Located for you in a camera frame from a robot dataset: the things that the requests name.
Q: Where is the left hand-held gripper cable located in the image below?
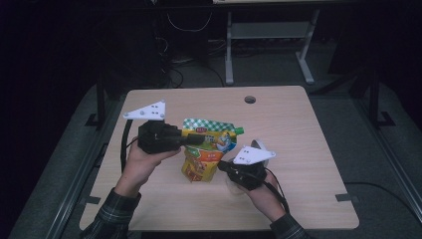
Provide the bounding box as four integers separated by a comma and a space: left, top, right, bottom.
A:
119, 119, 138, 173

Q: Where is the person's left hand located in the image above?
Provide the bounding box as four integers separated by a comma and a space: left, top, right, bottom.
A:
113, 137, 182, 197

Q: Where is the hand-held gripper cable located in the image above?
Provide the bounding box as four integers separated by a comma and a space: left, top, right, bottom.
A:
119, 119, 138, 173
263, 167, 291, 214

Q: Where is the white hanging cable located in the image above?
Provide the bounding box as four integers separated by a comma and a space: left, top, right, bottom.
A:
166, 12, 213, 33

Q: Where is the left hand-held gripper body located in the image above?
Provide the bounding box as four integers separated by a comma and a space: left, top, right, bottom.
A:
122, 100, 183, 155

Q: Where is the long black floor cable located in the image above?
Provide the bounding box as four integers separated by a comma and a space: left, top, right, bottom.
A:
344, 181, 422, 222

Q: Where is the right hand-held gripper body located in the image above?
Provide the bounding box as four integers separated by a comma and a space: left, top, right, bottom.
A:
227, 145, 277, 191

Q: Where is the black looped floor cable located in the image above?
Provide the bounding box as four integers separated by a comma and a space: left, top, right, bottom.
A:
167, 64, 227, 88

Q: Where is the right hand-held gripper cable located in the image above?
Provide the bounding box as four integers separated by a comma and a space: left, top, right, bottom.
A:
263, 167, 291, 214

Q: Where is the person's right hand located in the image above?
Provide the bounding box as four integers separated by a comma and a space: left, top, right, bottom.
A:
237, 172, 287, 222

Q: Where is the yellow spouted refill pouch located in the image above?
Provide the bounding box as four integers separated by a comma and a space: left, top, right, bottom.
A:
180, 118, 246, 183

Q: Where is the grey tape strip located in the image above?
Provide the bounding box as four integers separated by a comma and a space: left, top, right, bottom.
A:
335, 193, 359, 203
79, 195, 102, 205

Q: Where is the black metal stand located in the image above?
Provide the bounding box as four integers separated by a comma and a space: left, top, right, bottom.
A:
367, 66, 396, 128
84, 76, 107, 128

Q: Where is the white metal desk frame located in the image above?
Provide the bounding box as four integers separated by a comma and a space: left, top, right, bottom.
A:
224, 9, 321, 86

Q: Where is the aluminium floor rail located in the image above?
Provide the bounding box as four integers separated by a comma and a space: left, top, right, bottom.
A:
351, 98, 422, 215
43, 96, 125, 239

